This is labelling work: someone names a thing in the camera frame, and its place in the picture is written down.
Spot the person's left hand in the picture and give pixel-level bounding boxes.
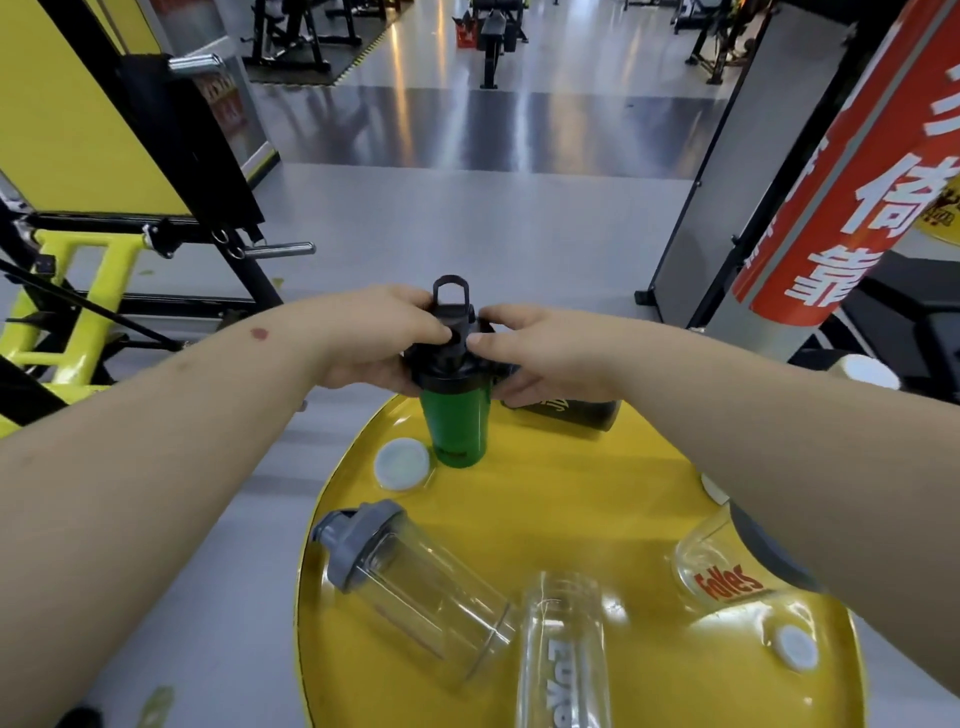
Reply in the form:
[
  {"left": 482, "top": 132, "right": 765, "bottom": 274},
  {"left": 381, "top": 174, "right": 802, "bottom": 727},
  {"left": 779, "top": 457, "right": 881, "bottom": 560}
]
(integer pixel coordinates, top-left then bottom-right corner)
[{"left": 318, "top": 283, "right": 454, "bottom": 396}]

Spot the person's right hand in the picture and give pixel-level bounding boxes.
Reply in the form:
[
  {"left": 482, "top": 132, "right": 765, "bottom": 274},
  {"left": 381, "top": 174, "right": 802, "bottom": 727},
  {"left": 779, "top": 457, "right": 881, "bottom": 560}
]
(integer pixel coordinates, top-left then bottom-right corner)
[{"left": 465, "top": 303, "right": 640, "bottom": 411}]

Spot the black shaker lid with loop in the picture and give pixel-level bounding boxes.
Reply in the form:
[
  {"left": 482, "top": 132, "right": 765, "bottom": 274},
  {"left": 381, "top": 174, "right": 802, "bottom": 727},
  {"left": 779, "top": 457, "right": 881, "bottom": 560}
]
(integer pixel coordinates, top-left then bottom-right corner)
[{"left": 401, "top": 274, "right": 520, "bottom": 393}]

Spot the green shaker bottle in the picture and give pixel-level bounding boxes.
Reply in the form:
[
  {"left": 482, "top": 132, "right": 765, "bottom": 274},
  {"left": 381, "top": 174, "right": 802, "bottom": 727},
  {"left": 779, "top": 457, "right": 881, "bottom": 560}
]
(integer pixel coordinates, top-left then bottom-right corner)
[{"left": 418, "top": 378, "right": 490, "bottom": 471}]

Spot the person's left forearm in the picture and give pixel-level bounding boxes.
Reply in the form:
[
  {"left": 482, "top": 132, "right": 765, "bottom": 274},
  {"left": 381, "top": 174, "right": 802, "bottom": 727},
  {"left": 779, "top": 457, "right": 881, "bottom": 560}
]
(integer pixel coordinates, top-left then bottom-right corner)
[{"left": 0, "top": 298, "right": 331, "bottom": 728}]

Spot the person's right forearm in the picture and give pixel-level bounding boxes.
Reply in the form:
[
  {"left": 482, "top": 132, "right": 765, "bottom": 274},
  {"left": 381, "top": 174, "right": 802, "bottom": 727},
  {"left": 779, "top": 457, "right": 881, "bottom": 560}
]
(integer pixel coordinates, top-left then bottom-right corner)
[{"left": 622, "top": 321, "right": 960, "bottom": 699}]

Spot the black shaker bottle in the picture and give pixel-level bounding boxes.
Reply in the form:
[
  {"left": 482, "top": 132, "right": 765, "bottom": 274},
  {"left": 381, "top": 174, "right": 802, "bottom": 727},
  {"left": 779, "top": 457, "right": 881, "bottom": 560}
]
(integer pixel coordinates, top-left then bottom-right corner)
[{"left": 500, "top": 396, "right": 623, "bottom": 435}]

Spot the clear shaker bottle grey lid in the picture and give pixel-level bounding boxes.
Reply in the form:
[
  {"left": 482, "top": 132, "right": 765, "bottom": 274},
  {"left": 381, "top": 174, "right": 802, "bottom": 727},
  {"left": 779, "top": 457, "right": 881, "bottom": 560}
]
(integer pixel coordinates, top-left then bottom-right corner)
[{"left": 310, "top": 498, "right": 520, "bottom": 689}]

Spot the black gym machine yellow panel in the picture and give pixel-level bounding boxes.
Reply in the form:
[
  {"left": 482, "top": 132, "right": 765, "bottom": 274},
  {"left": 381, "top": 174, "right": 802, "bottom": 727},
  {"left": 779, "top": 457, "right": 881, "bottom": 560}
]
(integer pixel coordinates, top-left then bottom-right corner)
[{"left": 0, "top": 0, "right": 318, "bottom": 354}]

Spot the black weight bench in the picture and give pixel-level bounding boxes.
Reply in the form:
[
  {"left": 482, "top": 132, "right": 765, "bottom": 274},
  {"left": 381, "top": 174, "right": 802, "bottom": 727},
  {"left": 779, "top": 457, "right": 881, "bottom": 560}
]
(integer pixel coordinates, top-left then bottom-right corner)
[{"left": 452, "top": 0, "right": 531, "bottom": 91}]

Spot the grey partition panel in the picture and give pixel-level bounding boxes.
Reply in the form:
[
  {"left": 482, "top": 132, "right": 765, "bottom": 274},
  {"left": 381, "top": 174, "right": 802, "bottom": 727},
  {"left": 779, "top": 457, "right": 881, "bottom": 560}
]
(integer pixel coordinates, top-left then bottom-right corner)
[{"left": 634, "top": 0, "right": 834, "bottom": 331}]

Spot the black weight rack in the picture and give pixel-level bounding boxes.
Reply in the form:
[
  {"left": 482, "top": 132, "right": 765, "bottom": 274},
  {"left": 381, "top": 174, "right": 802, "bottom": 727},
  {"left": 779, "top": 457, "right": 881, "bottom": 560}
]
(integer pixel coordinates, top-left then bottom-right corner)
[{"left": 240, "top": 0, "right": 364, "bottom": 76}]

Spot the clear shaker cup red print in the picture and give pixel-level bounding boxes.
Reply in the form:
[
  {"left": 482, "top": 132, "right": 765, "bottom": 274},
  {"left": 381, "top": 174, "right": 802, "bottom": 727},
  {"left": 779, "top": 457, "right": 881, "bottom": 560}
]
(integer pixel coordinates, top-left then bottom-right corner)
[{"left": 672, "top": 501, "right": 796, "bottom": 625}]

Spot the clear shaker cup white print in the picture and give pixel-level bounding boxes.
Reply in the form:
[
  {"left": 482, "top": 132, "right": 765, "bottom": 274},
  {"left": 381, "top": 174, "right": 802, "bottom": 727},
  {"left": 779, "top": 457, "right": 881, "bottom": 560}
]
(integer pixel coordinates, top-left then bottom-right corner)
[{"left": 515, "top": 570, "right": 629, "bottom": 728}]

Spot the white round container lid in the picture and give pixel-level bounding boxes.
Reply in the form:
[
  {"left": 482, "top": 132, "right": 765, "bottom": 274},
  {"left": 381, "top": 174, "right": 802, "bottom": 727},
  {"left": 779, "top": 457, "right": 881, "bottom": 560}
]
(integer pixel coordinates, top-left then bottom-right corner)
[{"left": 823, "top": 353, "right": 902, "bottom": 393}]

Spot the black and yellow gym machine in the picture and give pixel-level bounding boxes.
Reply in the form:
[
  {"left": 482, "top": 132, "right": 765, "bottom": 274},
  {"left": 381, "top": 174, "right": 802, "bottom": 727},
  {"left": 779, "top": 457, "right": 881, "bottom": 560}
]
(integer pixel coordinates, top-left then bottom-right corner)
[{"left": 669, "top": 0, "right": 762, "bottom": 86}]

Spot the red banner pillar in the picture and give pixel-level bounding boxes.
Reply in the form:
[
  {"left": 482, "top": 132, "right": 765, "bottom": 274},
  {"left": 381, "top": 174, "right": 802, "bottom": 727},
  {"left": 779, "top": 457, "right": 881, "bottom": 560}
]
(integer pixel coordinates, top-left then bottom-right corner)
[{"left": 703, "top": 0, "right": 960, "bottom": 363}]

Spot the small white round cap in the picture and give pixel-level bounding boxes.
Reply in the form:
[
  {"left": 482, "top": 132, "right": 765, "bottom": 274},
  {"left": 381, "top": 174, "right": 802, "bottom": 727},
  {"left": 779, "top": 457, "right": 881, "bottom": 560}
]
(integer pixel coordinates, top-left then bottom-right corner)
[{"left": 771, "top": 623, "right": 821, "bottom": 675}]

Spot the yellow gym machine frame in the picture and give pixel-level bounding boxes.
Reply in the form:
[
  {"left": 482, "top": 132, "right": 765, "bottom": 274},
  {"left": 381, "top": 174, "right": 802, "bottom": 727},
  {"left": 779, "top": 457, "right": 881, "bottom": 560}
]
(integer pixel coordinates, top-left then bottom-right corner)
[{"left": 0, "top": 228, "right": 190, "bottom": 440}]

